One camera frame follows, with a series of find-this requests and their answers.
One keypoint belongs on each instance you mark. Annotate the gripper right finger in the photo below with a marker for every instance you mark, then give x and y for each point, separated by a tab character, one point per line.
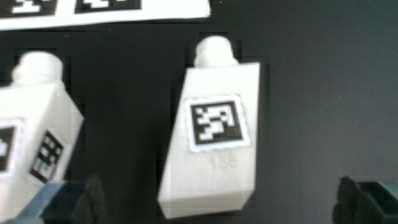
366	202

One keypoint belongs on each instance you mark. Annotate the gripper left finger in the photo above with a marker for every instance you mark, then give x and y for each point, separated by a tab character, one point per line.
76	207

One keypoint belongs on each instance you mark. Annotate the white stool leg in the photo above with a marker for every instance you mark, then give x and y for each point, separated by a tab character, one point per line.
208	179
39	127

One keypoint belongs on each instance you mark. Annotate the white fiducial marker sheet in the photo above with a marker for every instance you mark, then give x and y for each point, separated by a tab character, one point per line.
30	14

